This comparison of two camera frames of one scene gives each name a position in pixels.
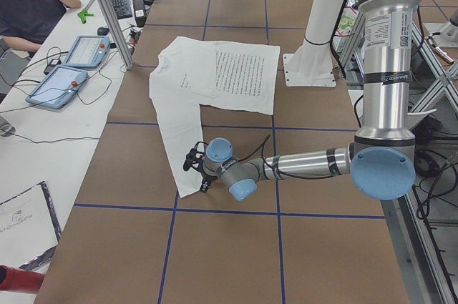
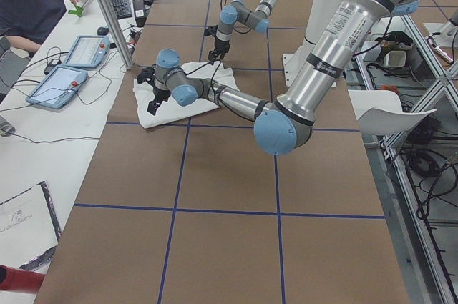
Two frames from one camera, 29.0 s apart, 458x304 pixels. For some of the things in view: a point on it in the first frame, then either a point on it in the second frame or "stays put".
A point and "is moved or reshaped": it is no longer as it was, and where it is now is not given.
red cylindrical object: (17, 280) stays put
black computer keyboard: (121, 2) stays put
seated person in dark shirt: (31, 5) stays put
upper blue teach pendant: (88, 51) stays put
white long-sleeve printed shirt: (189, 73) is moved or reshaped
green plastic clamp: (83, 14) -> (79, 11)
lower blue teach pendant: (58, 87) stays put
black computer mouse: (103, 31) stays put
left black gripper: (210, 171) -> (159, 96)
